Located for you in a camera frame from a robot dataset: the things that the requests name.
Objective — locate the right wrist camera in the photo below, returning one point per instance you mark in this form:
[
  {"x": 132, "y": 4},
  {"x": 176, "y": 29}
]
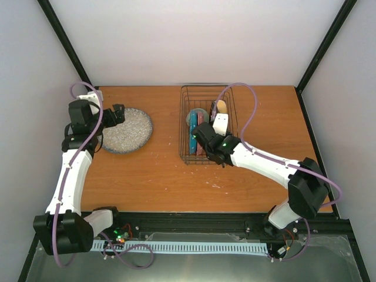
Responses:
[{"x": 221, "y": 123}]

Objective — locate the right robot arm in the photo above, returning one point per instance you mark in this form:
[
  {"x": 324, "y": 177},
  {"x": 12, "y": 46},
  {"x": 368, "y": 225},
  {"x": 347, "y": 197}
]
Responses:
[{"x": 304, "y": 180}]

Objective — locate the black wire dish rack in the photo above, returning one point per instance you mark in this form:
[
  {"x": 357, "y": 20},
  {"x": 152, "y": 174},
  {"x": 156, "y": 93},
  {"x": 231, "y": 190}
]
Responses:
[{"x": 195, "y": 97}]

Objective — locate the black mosaic rim plate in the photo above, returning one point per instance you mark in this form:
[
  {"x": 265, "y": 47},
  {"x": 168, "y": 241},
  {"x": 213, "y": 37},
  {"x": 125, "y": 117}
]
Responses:
[{"x": 212, "y": 109}]

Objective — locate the light blue cable duct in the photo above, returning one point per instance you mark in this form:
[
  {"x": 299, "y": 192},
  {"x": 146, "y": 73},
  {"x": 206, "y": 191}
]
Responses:
[{"x": 176, "y": 247}]

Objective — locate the grey speckled plate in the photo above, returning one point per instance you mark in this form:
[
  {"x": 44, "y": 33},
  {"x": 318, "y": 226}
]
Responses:
[{"x": 129, "y": 136}]

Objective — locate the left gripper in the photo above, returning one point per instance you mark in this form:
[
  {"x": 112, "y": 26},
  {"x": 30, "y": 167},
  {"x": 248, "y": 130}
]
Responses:
[{"x": 120, "y": 115}]

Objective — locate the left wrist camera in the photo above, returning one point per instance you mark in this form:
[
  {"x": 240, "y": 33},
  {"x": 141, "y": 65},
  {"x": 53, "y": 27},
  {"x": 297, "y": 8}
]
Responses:
[{"x": 94, "y": 98}]

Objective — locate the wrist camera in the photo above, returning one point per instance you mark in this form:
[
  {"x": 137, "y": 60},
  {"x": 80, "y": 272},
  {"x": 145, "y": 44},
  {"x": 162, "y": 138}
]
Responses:
[
  {"x": 94, "y": 98},
  {"x": 221, "y": 123}
]

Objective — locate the teal dotted plate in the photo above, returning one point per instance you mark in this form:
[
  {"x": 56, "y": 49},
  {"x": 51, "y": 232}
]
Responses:
[{"x": 192, "y": 126}]

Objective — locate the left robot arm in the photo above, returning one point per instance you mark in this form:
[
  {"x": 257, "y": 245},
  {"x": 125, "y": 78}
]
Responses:
[{"x": 63, "y": 229}]

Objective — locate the pink dotted plate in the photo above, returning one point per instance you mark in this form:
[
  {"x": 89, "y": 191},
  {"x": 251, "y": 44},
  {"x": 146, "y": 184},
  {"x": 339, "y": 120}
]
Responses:
[{"x": 200, "y": 119}]

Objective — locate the black aluminium frame rail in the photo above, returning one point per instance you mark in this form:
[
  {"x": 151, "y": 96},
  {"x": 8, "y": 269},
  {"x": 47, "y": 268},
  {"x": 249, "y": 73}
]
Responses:
[{"x": 245, "y": 225}]

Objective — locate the small electronics board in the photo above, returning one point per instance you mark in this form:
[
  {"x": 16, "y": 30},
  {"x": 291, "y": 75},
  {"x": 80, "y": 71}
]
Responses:
[{"x": 123, "y": 234}]

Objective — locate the yellow mug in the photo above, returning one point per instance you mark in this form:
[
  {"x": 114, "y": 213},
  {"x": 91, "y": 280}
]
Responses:
[{"x": 221, "y": 107}]

